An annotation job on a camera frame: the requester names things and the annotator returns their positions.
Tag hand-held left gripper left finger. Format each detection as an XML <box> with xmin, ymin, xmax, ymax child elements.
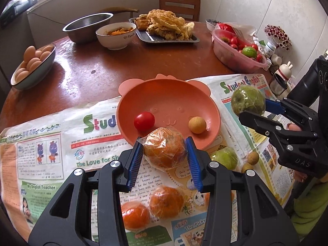
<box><xmin>28</xmin><ymin>136</ymin><xmax>144</xmax><ymax>246</ymax></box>

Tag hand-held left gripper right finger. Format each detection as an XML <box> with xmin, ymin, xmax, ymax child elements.
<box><xmin>185</xmin><ymin>136</ymin><xmax>300</xmax><ymax>246</ymax></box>

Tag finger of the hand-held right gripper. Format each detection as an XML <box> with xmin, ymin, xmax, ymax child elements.
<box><xmin>239</xmin><ymin>111</ymin><xmax>321</xmax><ymax>157</ymax></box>
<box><xmin>265</xmin><ymin>98</ymin><xmax>319</xmax><ymax>131</ymax></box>

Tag large green apple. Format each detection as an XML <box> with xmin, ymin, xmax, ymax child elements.
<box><xmin>231</xmin><ymin>86</ymin><xmax>266</xmax><ymax>117</ymax></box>

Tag plastic-wrapped orange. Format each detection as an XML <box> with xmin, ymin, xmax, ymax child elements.
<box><xmin>143</xmin><ymin>127</ymin><xmax>187</xmax><ymax>170</ymax></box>
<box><xmin>120</xmin><ymin>201</ymin><xmax>151</xmax><ymax>231</ymax></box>
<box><xmin>149</xmin><ymin>186</ymin><xmax>184</xmax><ymax>219</ymax></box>

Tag small green apple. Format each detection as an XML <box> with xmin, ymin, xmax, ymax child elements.
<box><xmin>210</xmin><ymin>147</ymin><xmax>239</xmax><ymax>170</ymax></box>

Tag orange bear-ear bowl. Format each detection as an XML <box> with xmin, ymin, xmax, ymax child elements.
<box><xmin>116</xmin><ymin>74</ymin><xmax>222</xmax><ymax>148</ymax></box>

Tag person's right forearm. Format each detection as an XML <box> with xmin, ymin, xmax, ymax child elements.
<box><xmin>289</xmin><ymin>179</ymin><xmax>328</xmax><ymax>236</ymax></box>

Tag person's right hand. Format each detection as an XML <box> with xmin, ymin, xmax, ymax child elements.
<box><xmin>287</xmin><ymin>122</ymin><xmax>308</xmax><ymax>183</ymax></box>

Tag colourful printed newspaper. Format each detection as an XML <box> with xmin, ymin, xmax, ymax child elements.
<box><xmin>191</xmin><ymin>74</ymin><xmax>298</xmax><ymax>208</ymax></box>
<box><xmin>0</xmin><ymin>100</ymin><xmax>257</xmax><ymax>246</ymax></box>

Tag white rabbit-shaped cup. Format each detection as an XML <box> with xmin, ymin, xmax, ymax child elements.
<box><xmin>278</xmin><ymin>61</ymin><xmax>295</xmax><ymax>80</ymax></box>

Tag red cherry tomato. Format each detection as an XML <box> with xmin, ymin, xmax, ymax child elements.
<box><xmin>134</xmin><ymin>111</ymin><xmax>155</xmax><ymax>131</ymax></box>

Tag white medicine bottle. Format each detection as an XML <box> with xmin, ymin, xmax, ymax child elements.
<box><xmin>264</xmin><ymin>41</ymin><xmax>277</xmax><ymax>58</ymax></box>

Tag green round fruit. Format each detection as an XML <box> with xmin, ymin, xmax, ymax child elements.
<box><xmin>242</xmin><ymin>46</ymin><xmax>258</xmax><ymax>58</ymax></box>

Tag pink plastic basin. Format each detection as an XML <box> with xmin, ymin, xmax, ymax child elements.
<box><xmin>212</xmin><ymin>29</ymin><xmax>268</xmax><ymax>73</ymax></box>

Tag red and white bouquet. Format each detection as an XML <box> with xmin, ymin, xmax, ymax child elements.
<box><xmin>264</xmin><ymin>24</ymin><xmax>293</xmax><ymax>50</ymax></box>

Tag pile of cherry tomatoes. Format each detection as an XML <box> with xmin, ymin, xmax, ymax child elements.
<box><xmin>222</xmin><ymin>36</ymin><xmax>264</xmax><ymax>62</ymax></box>

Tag white plastic bag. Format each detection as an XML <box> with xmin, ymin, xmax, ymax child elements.
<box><xmin>231</xmin><ymin>22</ymin><xmax>258</xmax><ymax>41</ymax></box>

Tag red packet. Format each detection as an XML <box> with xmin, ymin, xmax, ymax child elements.
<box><xmin>215</xmin><ymin>23</ymin><xmax>237</xmax><ymax>35</ymax></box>

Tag small white bowl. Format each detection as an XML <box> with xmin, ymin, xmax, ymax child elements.
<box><xmin>205</xmin><ymin>19</ymin><xmax>221</xmax><ymax>31</ymax></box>

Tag white ceramic bowl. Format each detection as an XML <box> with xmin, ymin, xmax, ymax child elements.
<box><xmin>96</xmin><ymin>22</ymin><xmax>137</xmax><ymax>51</ymax></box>

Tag dark baking tray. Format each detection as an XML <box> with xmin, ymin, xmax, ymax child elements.
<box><xmin>128</xmin><ymin>17</ymin><xmax>201</xmax><ymax>44</ymax></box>

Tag enamel egg bowl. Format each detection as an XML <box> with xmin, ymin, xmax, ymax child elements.
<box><xmin>10</xmin><ymin>43</ymin><xmax>56</xmax><ymax>90</ymax></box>

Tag heap of fried food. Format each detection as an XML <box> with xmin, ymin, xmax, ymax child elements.
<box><xmin>134</xmin><ymin>9</ymin><xmax>195</xmax><ymax>41</ymax></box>

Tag wooden chair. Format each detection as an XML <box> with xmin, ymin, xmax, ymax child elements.
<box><xmin>158</xmin><ymin>0</ymin><xmax>201</xmax><ymax>22</ymax></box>

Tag stainless steel bowl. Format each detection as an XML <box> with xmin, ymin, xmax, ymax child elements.
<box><xmin>62</xmin><ymin>12</ymin><xmax>114</xmax><ymax>44</ymax></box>

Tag pile of brown eggs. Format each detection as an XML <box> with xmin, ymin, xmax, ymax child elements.
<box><xmin>15</xmin><ymin>45</ymin><xmax>54</xmax><ymax>82</ymax></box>

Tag black wall shelf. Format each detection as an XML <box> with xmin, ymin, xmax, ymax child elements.
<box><xmin>0</xmin><ymin>0</ymin><xmax>27</xmax><ymax>28</ymax></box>

